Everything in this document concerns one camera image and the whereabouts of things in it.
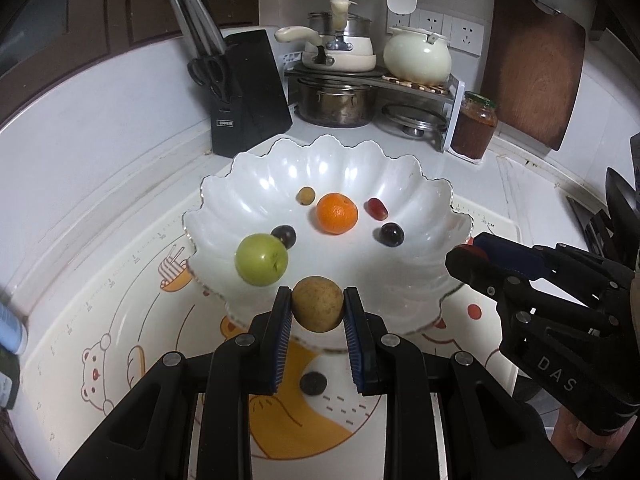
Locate person's right hand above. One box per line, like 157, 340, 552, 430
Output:
552, 400, 601, 466

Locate white ceramic casserole pot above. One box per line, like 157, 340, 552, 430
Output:
383, 26, 452, 86

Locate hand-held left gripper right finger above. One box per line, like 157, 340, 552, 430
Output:
342, 286, 576, 480

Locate green round fruit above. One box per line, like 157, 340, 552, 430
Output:
235, 232, 290, 288

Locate black gas stove grate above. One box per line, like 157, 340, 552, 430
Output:
565, 167, 640, 271

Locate stainless steel pot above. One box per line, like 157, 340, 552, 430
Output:
296, 80, 376, 128

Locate steel handled knife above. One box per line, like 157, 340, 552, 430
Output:
169, 0, 203, 57
192, 0, 227, 56
181, 0, 215, 57

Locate white bottle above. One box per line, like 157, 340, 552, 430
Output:
0, 302, 29, 356

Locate dark purple grape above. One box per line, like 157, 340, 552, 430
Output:
377, 222, 405, 248
300, 371, 328, 396
270, 225, 297, 250

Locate orange mandarin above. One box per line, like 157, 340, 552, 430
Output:
316, 192, 359, 236

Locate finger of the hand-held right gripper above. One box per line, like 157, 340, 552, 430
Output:
445, 244, 621, 333
472, 232, 636, 291

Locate cream saucepan with handle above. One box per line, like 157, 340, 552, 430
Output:
275, 26, 377, 72

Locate cartoon printed silicone mat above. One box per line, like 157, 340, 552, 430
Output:
22, 195, 523, 480

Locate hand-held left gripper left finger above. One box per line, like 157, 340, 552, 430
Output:
56, 286, 295, 480

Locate grey kitchen shelf rack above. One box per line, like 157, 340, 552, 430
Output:
285, 62, 466, 153

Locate dark brown wall cabinet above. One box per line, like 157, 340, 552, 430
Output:
0, 0, 261, 126

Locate dark bottle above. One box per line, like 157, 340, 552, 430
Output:
0, 350, 22, 411

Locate white scalloped bowl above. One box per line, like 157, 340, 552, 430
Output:
182, 134, 473, 353

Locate checkered trivet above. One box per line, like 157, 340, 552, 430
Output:
382, 75, 448, 94

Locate brown round fruit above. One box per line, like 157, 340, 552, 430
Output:
291, 276, 346, 333

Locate glass jar of red sauce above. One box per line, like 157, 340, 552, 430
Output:
450, 91, 499, 158

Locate black kitchen scissors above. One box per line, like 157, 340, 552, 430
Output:
187, 55, 236, 104

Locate cream steamer pot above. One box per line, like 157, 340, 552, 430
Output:
307, 0, 375, 56

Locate black knife block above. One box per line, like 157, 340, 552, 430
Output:
210, 30, 293, 157

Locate glass pot lid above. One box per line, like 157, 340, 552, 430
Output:
381, 104, 447, 139

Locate brown wooden cutting board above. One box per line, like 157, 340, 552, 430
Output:
480, 0, 587, 152

